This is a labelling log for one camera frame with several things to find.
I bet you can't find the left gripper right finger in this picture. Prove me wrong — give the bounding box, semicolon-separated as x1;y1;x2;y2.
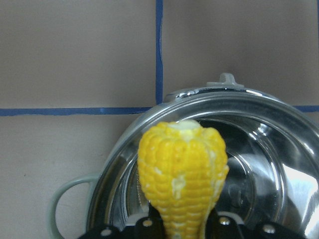
204;209;308;239

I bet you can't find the yellow corn cob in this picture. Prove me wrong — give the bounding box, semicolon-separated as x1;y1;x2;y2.
137;120;229;239

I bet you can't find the pale green cooking pot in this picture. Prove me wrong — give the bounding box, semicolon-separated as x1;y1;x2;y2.
47;73;319;239

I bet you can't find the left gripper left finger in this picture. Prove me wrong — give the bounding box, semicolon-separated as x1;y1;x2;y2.
81;204;165;239

